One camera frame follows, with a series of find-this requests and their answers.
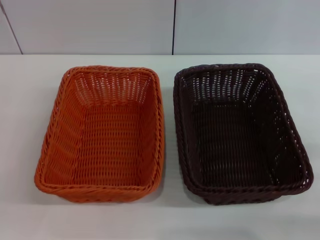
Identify orange woven plastic basket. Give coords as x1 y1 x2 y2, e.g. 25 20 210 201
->
33 64 168 204

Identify dark brown woven plastic basket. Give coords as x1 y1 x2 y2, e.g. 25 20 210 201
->
172 63 314 206

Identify black vertical wall strip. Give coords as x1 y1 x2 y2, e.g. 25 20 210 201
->
173 0 178 55

